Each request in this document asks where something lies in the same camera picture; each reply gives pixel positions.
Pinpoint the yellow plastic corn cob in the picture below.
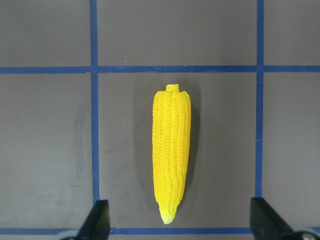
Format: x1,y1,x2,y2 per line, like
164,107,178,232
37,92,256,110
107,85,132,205
152,84,192,225

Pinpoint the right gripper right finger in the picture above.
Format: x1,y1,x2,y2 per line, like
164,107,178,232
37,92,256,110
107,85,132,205
250,196,320,240

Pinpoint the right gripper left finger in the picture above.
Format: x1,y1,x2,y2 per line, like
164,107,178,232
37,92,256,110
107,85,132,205
58,200,111,240

